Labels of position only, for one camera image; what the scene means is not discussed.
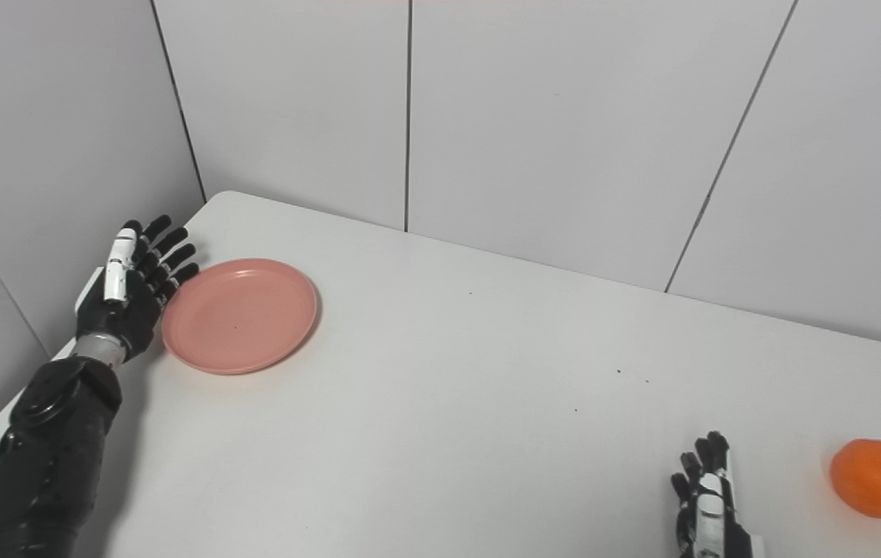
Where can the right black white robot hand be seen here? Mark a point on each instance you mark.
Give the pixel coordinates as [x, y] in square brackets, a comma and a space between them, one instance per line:
[711, 515]

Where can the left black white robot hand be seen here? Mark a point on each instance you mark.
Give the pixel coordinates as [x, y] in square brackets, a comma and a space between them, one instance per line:
[126, 310]

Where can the pink round plate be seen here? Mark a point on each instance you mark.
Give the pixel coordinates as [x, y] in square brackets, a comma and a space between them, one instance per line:
[239, 316]

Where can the orange fruit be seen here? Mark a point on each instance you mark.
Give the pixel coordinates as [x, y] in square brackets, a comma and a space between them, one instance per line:
[878, 478]

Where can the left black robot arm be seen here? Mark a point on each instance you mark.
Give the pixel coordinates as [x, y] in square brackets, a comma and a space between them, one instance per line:
[49, 457]

